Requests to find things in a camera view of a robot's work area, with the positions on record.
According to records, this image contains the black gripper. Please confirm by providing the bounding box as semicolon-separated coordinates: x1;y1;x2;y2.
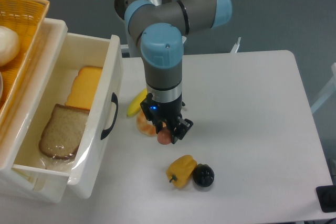
139;93;193;144

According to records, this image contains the brown egg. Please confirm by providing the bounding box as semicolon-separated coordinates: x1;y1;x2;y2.
157;127;172;145

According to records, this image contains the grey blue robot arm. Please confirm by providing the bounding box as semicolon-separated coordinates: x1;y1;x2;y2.
123;0;233;143

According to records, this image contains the yellow banana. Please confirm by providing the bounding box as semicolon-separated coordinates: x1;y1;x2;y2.
127;88;147;117

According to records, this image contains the yellow bell pepper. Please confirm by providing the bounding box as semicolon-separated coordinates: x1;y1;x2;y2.
166;155;197;188

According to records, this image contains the black round fruit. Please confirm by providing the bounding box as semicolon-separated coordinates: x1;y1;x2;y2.
192;164;215;188

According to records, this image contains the orange toast slice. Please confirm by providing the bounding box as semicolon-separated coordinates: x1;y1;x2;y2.
65;66;102;111

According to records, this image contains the brown bread slice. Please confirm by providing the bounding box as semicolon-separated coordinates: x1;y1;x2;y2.
38;104;89;160

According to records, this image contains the white plastic drawer box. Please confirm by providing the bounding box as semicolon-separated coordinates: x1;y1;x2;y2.
1;18;123;203

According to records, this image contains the yellow woven basket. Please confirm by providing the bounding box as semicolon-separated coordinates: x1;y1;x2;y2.
1;0;50;125

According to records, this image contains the white bun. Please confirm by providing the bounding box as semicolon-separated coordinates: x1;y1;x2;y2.
0;26;20;67

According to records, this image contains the black device at edge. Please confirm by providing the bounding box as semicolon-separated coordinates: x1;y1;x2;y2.
316;185;336;213

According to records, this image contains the orange shrimp ring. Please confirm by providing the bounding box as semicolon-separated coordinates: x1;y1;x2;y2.
136;110;166;137

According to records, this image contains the black drawer handle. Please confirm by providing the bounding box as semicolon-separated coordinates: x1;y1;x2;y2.
100;92;119;140

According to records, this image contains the white frame at right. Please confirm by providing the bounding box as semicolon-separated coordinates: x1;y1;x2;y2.
310;63;335;114

